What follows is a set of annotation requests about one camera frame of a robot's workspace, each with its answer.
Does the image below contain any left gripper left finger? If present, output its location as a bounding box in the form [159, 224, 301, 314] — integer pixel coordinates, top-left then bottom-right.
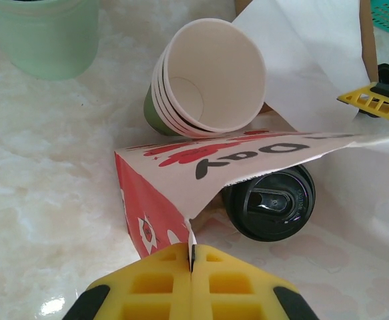
[70, 242, 193, 320]

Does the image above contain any black plastic cup lid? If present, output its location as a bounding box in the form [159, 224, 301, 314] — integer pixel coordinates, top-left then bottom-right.
[221, 165, 316, 242]

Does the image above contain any green white paper cup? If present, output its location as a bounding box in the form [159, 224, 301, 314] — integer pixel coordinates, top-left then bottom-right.
[159, 46, 245, 135]
[155, 58, 228, 137]
[143, 71, 212, 137]
[163, 18, 268, 133]

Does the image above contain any white paper sheet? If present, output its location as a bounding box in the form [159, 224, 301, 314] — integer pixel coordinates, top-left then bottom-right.
[230, 0, 372, 141]

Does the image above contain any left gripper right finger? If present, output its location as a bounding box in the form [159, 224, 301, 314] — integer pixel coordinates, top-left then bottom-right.
[192, 244, 318, 320]

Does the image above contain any mint green straw holder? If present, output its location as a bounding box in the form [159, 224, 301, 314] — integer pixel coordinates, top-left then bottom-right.
[0, 0, 100, 81]

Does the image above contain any white red paper bag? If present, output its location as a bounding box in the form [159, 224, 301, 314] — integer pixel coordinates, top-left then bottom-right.
[113, 128, 389, 320]

